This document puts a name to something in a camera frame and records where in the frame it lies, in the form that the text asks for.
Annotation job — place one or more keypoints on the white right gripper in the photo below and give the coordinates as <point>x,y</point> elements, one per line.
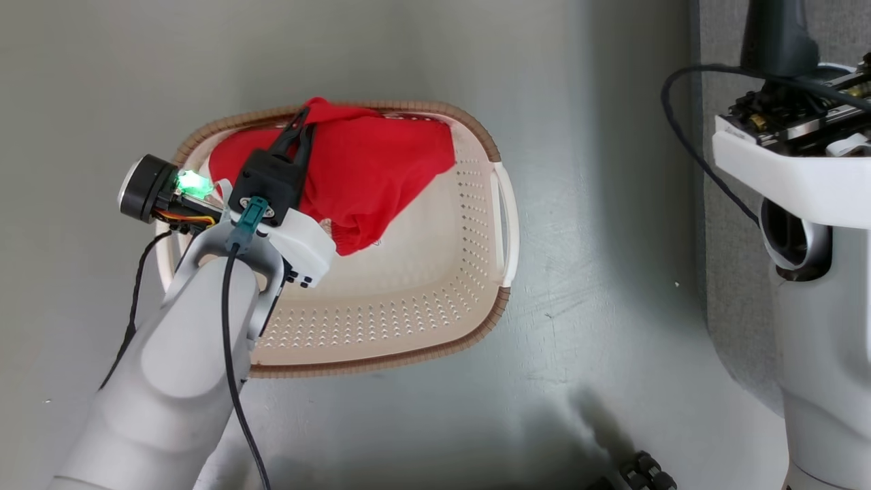
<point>782,177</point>

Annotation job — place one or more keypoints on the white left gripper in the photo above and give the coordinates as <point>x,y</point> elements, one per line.
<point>306,248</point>

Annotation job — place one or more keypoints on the red and white jersey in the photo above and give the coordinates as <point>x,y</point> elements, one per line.
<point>367,170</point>

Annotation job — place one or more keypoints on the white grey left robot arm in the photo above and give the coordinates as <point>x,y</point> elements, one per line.
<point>177,354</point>

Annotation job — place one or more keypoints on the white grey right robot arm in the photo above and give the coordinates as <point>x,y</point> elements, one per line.
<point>830,354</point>

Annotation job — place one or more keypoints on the cream laundry basket brown rim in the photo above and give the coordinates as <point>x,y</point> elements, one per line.
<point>408,272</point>

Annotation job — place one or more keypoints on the grey fabric sofa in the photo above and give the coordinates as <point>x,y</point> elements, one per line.
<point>721,272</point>

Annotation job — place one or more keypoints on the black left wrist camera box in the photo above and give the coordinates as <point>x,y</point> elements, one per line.
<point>269,180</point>

